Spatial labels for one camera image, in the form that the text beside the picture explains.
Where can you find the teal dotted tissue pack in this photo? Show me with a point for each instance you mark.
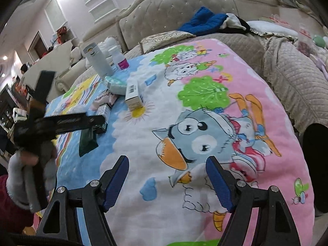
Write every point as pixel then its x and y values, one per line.
pixel 115 84

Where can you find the quilted beige sofa cover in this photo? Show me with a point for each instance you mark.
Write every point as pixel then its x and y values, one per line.
pixel 294 76

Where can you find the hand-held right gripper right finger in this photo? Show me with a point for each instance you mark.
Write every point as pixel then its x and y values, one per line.
pixel 217 182

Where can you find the small bottle magenta label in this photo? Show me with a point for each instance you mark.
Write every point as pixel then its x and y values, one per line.
pixel 119 60

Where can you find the clear plastic bag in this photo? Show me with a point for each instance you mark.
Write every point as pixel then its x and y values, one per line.
pixel 305 38

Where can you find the green box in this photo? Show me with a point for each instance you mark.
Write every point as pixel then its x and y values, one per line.
pixel 88 143

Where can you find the grey and white box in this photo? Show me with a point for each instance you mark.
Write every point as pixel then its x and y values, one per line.
pixel 103 110

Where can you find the white printed packet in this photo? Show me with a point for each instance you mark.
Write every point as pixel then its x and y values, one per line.
pixel 105 98

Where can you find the person's left hand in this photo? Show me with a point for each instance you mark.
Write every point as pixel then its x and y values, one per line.
pixel 18 179

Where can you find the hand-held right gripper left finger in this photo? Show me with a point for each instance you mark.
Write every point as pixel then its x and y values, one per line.
pixel 116 182

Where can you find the black and white garment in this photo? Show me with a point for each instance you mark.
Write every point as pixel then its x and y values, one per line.
pixel 235 21

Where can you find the beige embroidered cushion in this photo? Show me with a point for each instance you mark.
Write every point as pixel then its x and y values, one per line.
pixel 166 39

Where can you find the grey thermos bottle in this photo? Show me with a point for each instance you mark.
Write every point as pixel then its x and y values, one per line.
pixel 97 60

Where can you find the red bag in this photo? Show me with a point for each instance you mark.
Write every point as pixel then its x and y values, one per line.
pixel 62 33

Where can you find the beige tufted sofa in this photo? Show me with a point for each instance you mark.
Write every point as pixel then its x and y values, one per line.
pixel 166 12

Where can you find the brown wooden door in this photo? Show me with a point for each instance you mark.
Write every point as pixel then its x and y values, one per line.
pixel 38 43

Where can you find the white pillow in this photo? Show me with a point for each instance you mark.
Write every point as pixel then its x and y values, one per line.
pixel 271 28

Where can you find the white plush toy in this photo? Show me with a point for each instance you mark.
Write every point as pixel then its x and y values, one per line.
pixel 76 55

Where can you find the white box with barcode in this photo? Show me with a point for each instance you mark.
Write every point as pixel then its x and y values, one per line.
pixel 133 94

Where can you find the cartoon printed blanket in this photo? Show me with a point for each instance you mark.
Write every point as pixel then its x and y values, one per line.
pixel 205 133

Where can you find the blue jacket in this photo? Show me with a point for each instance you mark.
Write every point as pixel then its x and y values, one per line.
pixel 202 20

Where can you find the lilac plush toy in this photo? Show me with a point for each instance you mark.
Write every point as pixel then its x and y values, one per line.
pixel 320 64

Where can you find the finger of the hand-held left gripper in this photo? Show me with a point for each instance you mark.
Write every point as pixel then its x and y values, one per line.
pixel 76 123
pixel 44 84

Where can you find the small dark box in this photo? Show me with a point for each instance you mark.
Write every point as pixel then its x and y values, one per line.
pixel 101 128

